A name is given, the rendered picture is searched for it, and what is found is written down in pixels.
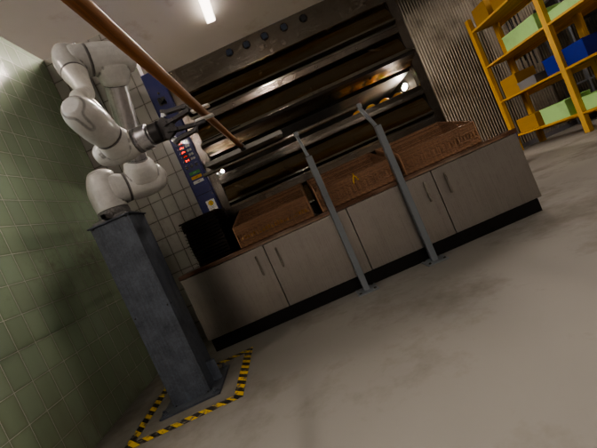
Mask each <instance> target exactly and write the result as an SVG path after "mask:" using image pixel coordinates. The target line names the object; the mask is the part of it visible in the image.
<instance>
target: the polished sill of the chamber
mask: <svg viewBox="0 0 597 448"><path fill-rule="evenodd" d="M421 90H423V89H422V86H421V85H419V86H417V87H415V88H413V89H410V90H408V91H406V92H403V93H401V94H399V95H397V96H395V97H393V98H391V99H389V100H386V101H383V102H381V103H379V104H378V105H375V106H373V107H371V108H368V109H365V110H364V111H365V112H366V113H367V114H369V113H371V112H374V111H376V110H378V109H380V108H383V107H385V106H387V105H389V104H391V103H394V102H396V101H398V100H401V99H403V98H405V97H407V96H409V95H411V94H413V93H415V92H418V91H421ZM362 116H363V115H362V113H361V112H360V113H358V114H355V115H353V116H350V117H348V118H346V119H344V120H342V121H340V122H337V123H335V124H333V125H331V126H328V127H326V128H324V129H322V130H320V131H318V132H315V133H313V134H310V135H308V136H306V137H305V138H303V139H301V141H302V143H305V142H307V141H309V140H312V139H314V138H316V137H318V136H321V135H323V134H325V133H326V132H330V131H332V130H334V129H336V128H339V127H340V126H342V125H344V124H348V123H350V122H352V121H354V120H356V119H358V118H360V117H362ZM298 145H299V142H298V141H295V142H292V143H291V144H289V145H287V146H285V147H282V148H279V149H277V150H276V151H273V152H271V153H269V154H267V155H264V156H262V157H260V158H258V159H255V160H253V161H251V162H249V163H247V164H244V165H242V166H240V167H237V168H235V169H234V170H232V171H230V172H226V173H224V174H222V175H220V176H218V178H219V181H221V180H223V179H225V178H227V177H230V176H232V175H234V174H236V173H238V172H241V171H243V170H245V169H248V168H250V167H252V166H253V165H256V164H259V163H261V162H263V161H266V160H267V159H269V158H271V157H273V156H277V155H279V154H281V153H283V152H285V151H287V150H289V149H291V148H295V147H296V146H298Z"/></svg>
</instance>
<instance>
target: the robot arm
mask: <svg viewBox="0 0 597 448"><path fill-rule="evenodd" d="M52 63H53V66H54V67H55V69H56V70H57V72H58V74H59V75H60V76H61V77H62V78H63V80H64V81H65V82H66V83H67V84H68V85H70V86H71V87H72V88H73V89H74V90H73V91H72V92H71V93H70V94H69V97H67V98H66V99H65V100H64V101H63V102H62V104H61V106H60V113H61V115H62V117H63V119H64V120H65V122H66V123H67V125H68V126H69V127H70V128H71V129H72V130H74V131H75V132H76V133H77V134H79V135H80V136H81V137H83V138H84V139H85V140H87V141H89V142H90V143H91V144H93V145H94V147H93V149H92V154H93V157H94V158H95V160H96V161H97V162H98V163H99V164H101V165H103V166H116V165H119V164H123V173H113V171H110V170H109V169H98V170H95V171H92V172H90V173H88V175H87V177H86V191H87V196H88V198H89V200H90V202H91V204H92V207H93V209H94V211H95V212H96V213H97V215H98V218H99V221H98V222H97V223H95V224H93V225H92V226H93V227H94V226H97V225H99V224H100V223H103V222H105V221H107V220H111V219H113V218H114V217H117V216H119V215H121V214H124V213H126V212H134V211H132V210H131V208H130V206H129V205H128V203H129V202H130V201H133V200H137V199H141V198H144V197H147V196H151V195H153V194H155V193H157V192H159V191H160V190H162V189H163V188H164V187H165V186H166V184H167V182H168V177H167V173H166V171H165V170H164V168H163V167H162V166H161V165H159V164H155V163H154V161H153V160H152V159H151V158H150V157H148V156H147V155H146V152H147V151H149V150H150V149H152V148H156V146H157V144H160V143H162V142H164V141H167V140H172V141H173V143H174V144H176V145H179V144H180V142H181V141H182V140H184V139H186V138H188V137H189V136H191V135H193V134H195V133H197V132H198V126H199V125H201V124H205V123H206V121H205V120H207V119H209V118H212V117H214V115H213V114H212V113H210V114H209V115H206V116H202V117H200V118H197V119H196V120H195V123H191V124H184V125H181V126H175V123H177V121H179V120H180V119H181V118H183V117H184V116H186V115H188V114H190V113H192V114H194V113H196V112H195V111H194V110H193V109H191V108H189V107H188V105H186V104H182V105H179V106H177V107H173V108H168V109H160V110H159V111H160V113H161V117H160V118H159V119H158V120H157V121H154V122H153V123H151V124H147V125H145V124H142V125H140V126H139V125H138V121H137V117H136V113H135V110H134V106H133V103H132V99H131V94H130V90H129V86H128V84H129V82H130V76H131V73H132V72H134V70H135V69H136V67H137V63H136V62H135V61H134V60H132V59H131V58H130V57H129V56H128V55H126V54H125V53H124V52H123V51H121V50H120V49H119V48H118V47H116V46H115V45H114V44H113V43H111V42H110V41H98V42H89V43H84V44H67V43H57V44H55V45H54V46H53V47H52ZM93 76H96V77H97V78H98V80H99V82H100V83H101V84H102V85H103V86H104V87H105V90H106V94H107V98H108V102H109V105H110V107H111V110H112V114H113V117H114V119H115V121H114V120H113V119H112V118H111V115H110V114H109V113H108V112H107V111H106V110H105V109H104V108H103V107H102V106H101V105H100V104H99V103H98V102H97V101H96V100H95V99H94V98H95V91H94V89H93V86H92V82H91V79H90V77H93ZM184 109H185V110H184ZM181 110H183V111H182V112H180V113H178V114H177V115H176V116H174V117H171V118H170V119H168V118H164V117H165V116H167V115H169V114H172V113H176V112H179V111H181ZM191 128H193V129H192V130H190V131H188V132H185V133H183V134H182V135H180V136H179V137H178V138H174V136H175V134H176V132H180V131H184V130H187V129H191Z"/></svg>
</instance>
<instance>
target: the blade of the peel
mask: <svg viewBox="0 0 597 448"><path fill-rule="evenodd" d="M281 138H283V133H282V131H281V130H279V131H276V132H273V133H271V134H269V135H267V136H265V137H263V138H261V139H258V140H255V141H253V142H252V143H249V144H247V145H245V147H246V149H245V150H244V151H242V150H240V149H239V148H238V149H236V150H234V151H231V152H229V153H227V154H225V155H223V156H220V157H218V158H216V159H214V160H211V161H210V162H208V163H206V164H205V166H206V168H210V169H214V168H217V167H219V166H221V165H222V164H226V163H228V162H230V161H232V160H235V159H236V158H238V157H240V156H244V155H246V154H248V153H250V152H251V151H254V150H256V149H258V148H261V147H264V146H265V145H267V144H269V143H272V142H274V141H276V140H279V139H281Z"/></svg>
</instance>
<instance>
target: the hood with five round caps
mask: <svg viewBox="0 0 597 448"><path fill-rule="evenodd" d="M385 2H386V0H324V1H321V2H320V3H318V4H315V5H313V6H310V7H308V8H306V9H305V10H303V11H301V12H297V13H295V14H293V15H291V16H290V17H288V18H285V19H283V20H280V21H278V22H276V23H274V24H272V25H270V26H268V27H266V28H263V29H261V30H259V31H257V32H255V33H253V34H251V35H248V36H246V37H244V38H242V39H240V40H238V41H235V42H233V43H231V44H229V45H227V46H224V47H222V48H220V49H218V50H217V51H215V52H211V53H209V54H207V55H205V56H203V57H202V58H199V59H197V60H194V61H192V62H190V63H188V64H186V65H184V66H182V67H180V68H177V69H174V70H172V71H171V75H172V77H173V79H174V80H176V81H177V82H178V83H179V84H180V85H181V86H182V87H183V88H184V89H185V90H186V91H187V92H188V93H189V94H190V93H192V92H196V91H198V90H200V89H202V88H204V87H205V86H208V85H210V84H213V83H215V82H217V81H219V80H221V79H223V78H225V77H227V76H231V75H233V74H234V73H236V72H238V71H241V70H243V69H245V68H247V67H249V66H252V65H254V64H256V63H258V62H260V61H262V60H265V59H267V58H269V57H271V56H273V55H276V54H277V53H279V52H282V51H284V50H287V49H289V48H291V47H292V46H294V45H296V44H300V43H302V42H304V41H306V40H308V39H310V38H312V37H314V36H317V35H320V34H321V33H323V32H325V31H327V30H329V29H332V28H335V27H336V26H338V25H340V24H343V23H345V22H347V21H349V20H351V19H354V18H356V17H358V16H360V15H362V14H364V13H366V12H369V11H371V10H373V9H375V8H378V7H379V6H381V5H383V4H385Z"/></svg>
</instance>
